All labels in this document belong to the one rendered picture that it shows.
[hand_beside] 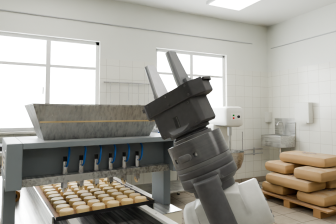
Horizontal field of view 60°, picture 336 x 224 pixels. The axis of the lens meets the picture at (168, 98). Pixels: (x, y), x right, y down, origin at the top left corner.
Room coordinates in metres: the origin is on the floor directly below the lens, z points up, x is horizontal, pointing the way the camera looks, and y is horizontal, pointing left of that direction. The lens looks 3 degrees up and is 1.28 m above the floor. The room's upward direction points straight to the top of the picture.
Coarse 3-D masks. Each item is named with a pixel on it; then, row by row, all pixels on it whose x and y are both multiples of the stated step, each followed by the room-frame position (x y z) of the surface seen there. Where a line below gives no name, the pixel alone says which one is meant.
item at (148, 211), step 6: (126, 210) 1.34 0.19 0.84; (132, 210) 1.29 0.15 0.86; (138, 210) 1.24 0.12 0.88; (144, 210) 1.19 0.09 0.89; (150, 210) 1.17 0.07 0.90; (138, 216) 1.24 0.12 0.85; (144, 216) 1.19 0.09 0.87; (150, 216) 1.15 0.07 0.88; (156, 216) 1.11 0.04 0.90; (162, 216) 1.10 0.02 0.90; (144, 222) 1.19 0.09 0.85; (150, 222) 1.15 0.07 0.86; (156, 222) 1.11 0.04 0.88; (162, 222) 1.07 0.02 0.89; (168, 222) 1.04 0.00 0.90; (174, 222) 1.04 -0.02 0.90
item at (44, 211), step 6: (30, 192) 1.58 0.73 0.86; (36, 192) 1.39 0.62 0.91; (36, 198) 1.39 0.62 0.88; (36, 204) 1.38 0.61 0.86; (42, 204) 1.24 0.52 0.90; (42, 210) 1.24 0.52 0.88; (48, 210) 1.13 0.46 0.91; (42, 216) 1.24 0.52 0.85; (48, 216) 1.12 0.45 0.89; (48, 222) 1.12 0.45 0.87
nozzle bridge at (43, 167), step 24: (24, 144) 1.02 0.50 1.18; (48, 144) 1.06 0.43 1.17; (72, 144) 1.10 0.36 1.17; (96, 144) 1.15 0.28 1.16; (120, 144) 1.30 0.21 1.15; (144, 144) 1.36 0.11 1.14; (168, 144) 1.38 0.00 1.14; (24, 168) 1.10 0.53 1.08; (48, 168) 1.14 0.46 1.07; (72, 168) 1.19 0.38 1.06; (120, 168) 1.26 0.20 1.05; (144, 168) 1.30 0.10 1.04; (168, 168) 1.37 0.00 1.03; (168, 192) 1.45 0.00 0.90
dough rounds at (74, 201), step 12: (84, 180) 1.59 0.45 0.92; (48, 192) 1.35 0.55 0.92; (60, 192) 1.37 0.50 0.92; (72, 192) 1.35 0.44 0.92; (84, 192) 1.36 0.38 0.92; (96, 192) 1.35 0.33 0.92; (108, 192) 1.37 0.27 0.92; (120, 192) 1.35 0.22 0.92; (132, 192) 1.36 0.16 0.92; (48, 204) 1.24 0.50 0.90; (60, 204) 1.18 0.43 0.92; (72, 204) 1.19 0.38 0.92; (84, 204) 1.19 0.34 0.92; (96, 204) 1.18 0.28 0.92; (108, 204) 1.19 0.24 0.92; (120, 204) 1.24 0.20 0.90
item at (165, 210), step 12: (0, 180) 1.95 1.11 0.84; (120, 180) 1.95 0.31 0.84; (0, 192) 1.66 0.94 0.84; (24, 192) 1.66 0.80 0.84; (144, 192) 1.66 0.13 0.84; (0, 204) 1.44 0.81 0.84; (24, 204) 1.44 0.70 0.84; (156, 204) 1.44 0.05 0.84; (168, 204) 1.44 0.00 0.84; (0, 216) 1.28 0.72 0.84; (24, 216) 1.28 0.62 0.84; (36, 216) 1.28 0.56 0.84; (84, 216) 1.28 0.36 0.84; (108, 216) 1.28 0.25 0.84; (120, 216) 1.28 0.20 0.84; (132, 216) 1.28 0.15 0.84; (168, 216) 1.33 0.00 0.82; (180, 216) 1.36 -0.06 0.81
